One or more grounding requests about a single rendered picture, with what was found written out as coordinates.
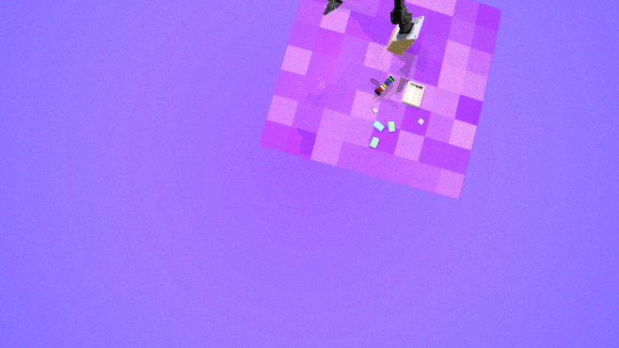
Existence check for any white rectangular tray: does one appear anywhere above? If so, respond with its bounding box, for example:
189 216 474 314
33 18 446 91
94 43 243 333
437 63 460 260
402 81 425 107

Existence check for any light blue rectangular block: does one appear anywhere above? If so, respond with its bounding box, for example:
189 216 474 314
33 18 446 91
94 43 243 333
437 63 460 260
373 120 384 131

